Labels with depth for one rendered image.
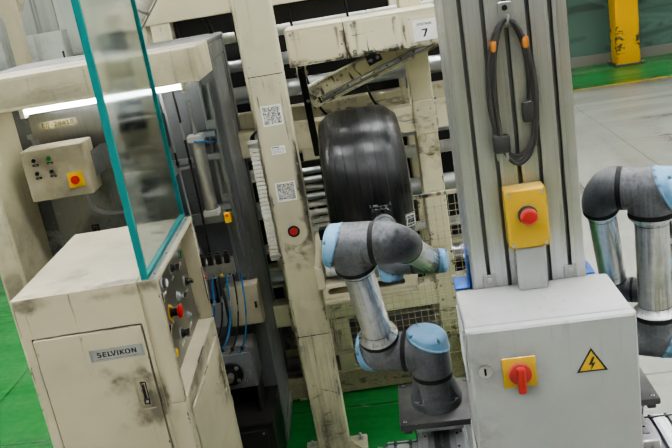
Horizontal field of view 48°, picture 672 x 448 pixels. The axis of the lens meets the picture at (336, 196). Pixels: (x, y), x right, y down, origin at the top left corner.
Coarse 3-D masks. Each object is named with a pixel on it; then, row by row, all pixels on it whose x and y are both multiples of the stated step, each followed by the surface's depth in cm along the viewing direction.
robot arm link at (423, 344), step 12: (420, 324) 220; (432, 324) 220; (408, 336) 215; (420, 336) 214; (432, 336) 213; (444, 336) 214; (408, 348) 215; (420, 348) 212; (432, 348) 212; (444, 348) 213; (408, 360) 214; (420, 360) 213; (432, 360) 213; (444, 360) 214; (420, 372) 215; (432, 372) 214; (444, 372) 215
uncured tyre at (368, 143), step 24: (336, 120) 273; (360, 120) 271; (384, 120) 270; (336, 144) 265; (360, 144) 264; (384, 144) 263; (336, 168) 262; (360, 168) 261; (384, 168) 260; (408, 168) 268; (336, 192) 262; (360, 192) 261; (384, 192) 261; (408, 192) 264; (336, 216) 265; (360, 216) 263
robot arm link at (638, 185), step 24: (624, 168) 195; (648, 168) 192; (624, 192) 192; (648, 192) 189; (648, 216) 191; (648, 240) 195; (648, 264) 197; (648, 288) 199; (648, 312) 201; (648, 336) 202
